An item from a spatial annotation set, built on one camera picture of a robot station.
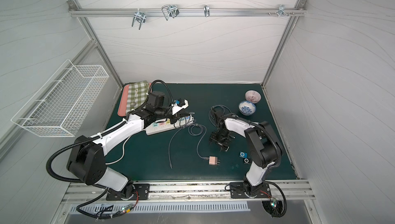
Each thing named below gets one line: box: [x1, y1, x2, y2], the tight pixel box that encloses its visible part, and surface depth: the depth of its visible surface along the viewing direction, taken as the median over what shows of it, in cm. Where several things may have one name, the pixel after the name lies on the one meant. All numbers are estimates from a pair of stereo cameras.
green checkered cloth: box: [126, 80, 150, 114], surface depth 117 cm
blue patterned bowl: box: [238, 100, 257, 116], surface depth 106 cm
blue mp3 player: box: [239, 151, 248, 159], surface depth 86 cm
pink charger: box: [208, 156, 221, 166], surface depth 83 cm
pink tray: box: [117, 82, 152, 117], surface depth 110 cm
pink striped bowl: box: [244, 89, 262, 104], surface depth 113 cm
